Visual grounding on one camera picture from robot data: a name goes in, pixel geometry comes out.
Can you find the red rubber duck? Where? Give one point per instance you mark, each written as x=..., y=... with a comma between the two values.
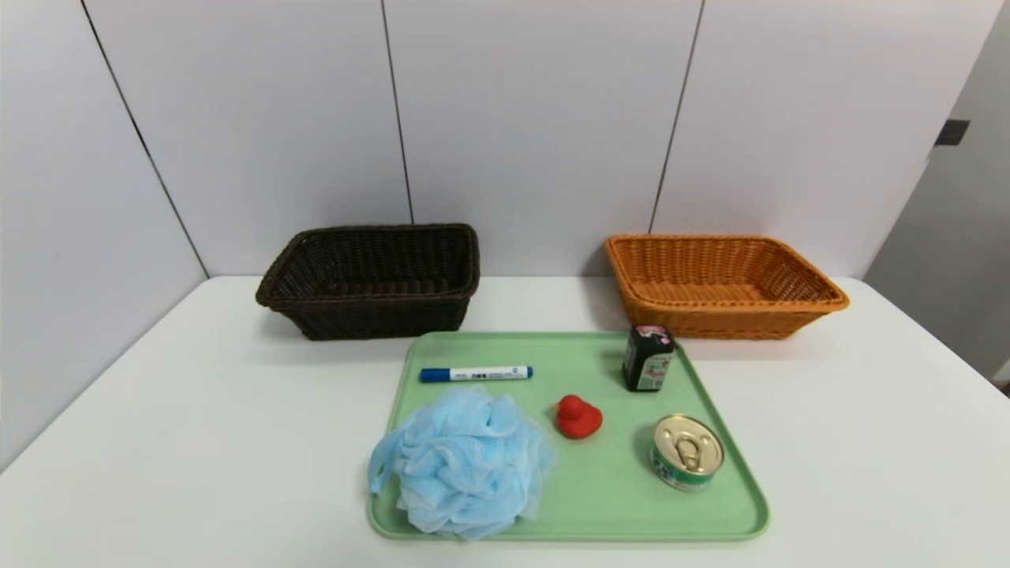
x=580, y=420

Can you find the tin can with pull tab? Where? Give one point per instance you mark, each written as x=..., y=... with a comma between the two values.
x=686, y=450

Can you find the dark brown wicker basket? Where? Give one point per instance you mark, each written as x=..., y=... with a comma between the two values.
x=371, y=315

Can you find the orange wicker basket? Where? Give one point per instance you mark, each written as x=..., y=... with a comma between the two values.
x=710, y=319

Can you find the blue whiteboard marker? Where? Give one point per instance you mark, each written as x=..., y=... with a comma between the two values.
x=473, y=374

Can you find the blue mesh bath loofah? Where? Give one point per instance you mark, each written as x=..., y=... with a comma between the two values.
x=465, y=465

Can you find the green plastic tray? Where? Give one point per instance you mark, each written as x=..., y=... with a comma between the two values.
x=615, y=481

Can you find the black wall fixture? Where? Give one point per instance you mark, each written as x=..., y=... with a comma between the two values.
x=952, y=132

